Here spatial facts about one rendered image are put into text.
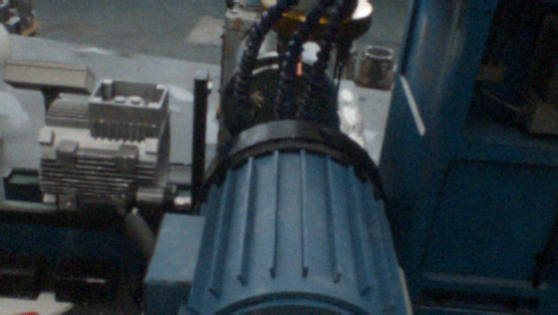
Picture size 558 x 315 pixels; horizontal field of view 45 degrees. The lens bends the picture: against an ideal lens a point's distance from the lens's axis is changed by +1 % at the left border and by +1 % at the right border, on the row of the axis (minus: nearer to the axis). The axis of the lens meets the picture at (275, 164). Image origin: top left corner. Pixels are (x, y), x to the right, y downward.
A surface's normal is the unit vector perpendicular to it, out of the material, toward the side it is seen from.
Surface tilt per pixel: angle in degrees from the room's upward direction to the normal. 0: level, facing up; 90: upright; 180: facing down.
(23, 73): 52
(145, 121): 90
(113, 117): 90
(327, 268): 13
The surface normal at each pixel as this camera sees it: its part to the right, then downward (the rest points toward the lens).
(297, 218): 0.01, -0.86
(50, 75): 0.04, -0.13
